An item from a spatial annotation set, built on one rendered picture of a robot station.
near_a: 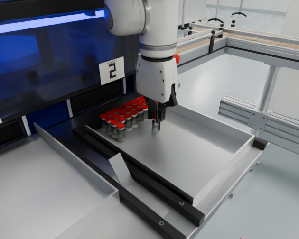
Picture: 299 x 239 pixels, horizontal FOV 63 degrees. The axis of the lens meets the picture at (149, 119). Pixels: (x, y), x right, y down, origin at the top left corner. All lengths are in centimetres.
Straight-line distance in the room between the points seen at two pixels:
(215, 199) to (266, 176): 146
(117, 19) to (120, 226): 37
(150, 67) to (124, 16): 14
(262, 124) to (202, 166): 102
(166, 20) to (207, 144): 31
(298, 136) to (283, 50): 47
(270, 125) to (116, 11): 123
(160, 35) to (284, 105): 171
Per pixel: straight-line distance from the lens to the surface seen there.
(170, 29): 53
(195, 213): 46
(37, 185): 57
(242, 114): 159
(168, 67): 54
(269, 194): 184
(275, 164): 209
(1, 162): 66
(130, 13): 48
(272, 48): 139
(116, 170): 51
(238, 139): 67
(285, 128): 153
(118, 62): 70
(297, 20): 198
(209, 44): 131
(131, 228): 47
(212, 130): 69
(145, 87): 59
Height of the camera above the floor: 127
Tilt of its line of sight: 32 degrees down
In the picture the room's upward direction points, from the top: straight up
